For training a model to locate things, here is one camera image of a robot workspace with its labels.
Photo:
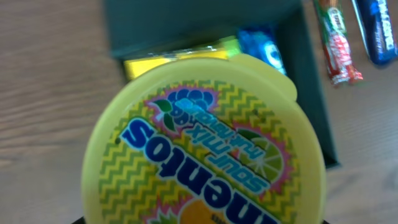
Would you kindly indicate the yellow snack packet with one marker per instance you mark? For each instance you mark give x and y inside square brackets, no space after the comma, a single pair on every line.
[205,140]

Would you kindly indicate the yellow Hacks candy bag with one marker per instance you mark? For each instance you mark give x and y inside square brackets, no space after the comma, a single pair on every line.
[136,67]

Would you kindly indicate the blue Oreo cookie pack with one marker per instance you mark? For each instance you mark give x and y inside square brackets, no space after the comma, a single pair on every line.
[259,42]

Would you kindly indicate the black gift box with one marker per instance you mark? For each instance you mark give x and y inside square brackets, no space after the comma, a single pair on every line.
[139,27]

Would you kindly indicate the KitKat Milo bar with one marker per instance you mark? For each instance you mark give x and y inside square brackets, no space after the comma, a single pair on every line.
[335,43]

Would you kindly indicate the Dairy Milk chocolate bar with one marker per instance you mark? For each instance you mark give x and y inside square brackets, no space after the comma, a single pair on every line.
[375,25]

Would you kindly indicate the Haribo worms candy bag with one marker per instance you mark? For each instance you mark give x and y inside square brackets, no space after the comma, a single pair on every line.
[224,48]

